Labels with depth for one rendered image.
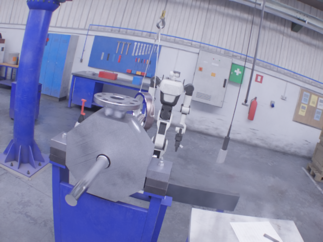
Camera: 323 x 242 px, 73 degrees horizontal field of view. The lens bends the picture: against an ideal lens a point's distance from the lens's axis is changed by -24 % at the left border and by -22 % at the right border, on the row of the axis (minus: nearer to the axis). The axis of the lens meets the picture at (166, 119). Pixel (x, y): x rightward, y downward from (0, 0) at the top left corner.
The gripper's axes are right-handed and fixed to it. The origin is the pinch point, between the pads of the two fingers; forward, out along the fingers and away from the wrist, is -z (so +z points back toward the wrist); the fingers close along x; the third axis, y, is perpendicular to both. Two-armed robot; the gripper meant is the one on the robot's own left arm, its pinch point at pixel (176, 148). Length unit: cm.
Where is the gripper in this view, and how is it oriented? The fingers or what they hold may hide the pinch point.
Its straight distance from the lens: 349.9
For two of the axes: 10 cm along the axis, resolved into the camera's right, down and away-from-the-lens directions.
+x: 0.0, 0.4, -10.0
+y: 9.8, 2.2, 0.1
